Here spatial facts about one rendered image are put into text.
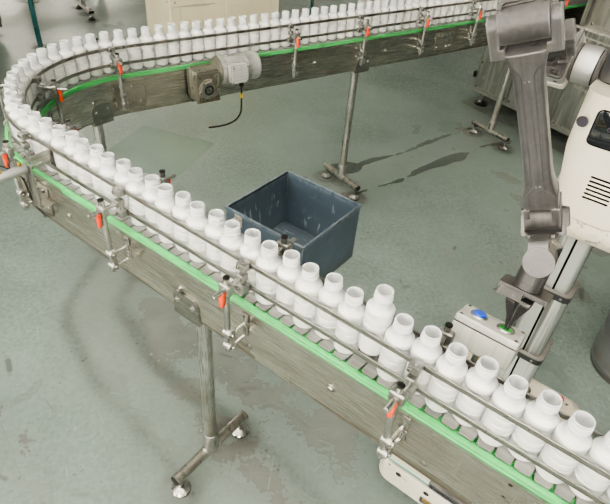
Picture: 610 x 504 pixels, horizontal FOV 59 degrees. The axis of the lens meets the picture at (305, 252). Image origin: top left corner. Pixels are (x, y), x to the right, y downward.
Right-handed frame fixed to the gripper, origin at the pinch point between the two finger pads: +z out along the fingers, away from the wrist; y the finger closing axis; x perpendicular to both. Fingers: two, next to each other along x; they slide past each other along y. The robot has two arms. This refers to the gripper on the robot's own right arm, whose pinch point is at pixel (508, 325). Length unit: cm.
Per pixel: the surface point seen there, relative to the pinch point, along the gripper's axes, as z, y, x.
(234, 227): 3, -63, -15
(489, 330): 1.5, -2.5, -3.6
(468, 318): 1.4, -7.3, -3.5
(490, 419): 11.9, 5.8, -17.2
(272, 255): 4, -49, -18
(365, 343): 11.8, -22.2, -16.7
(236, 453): 108, -70, 30
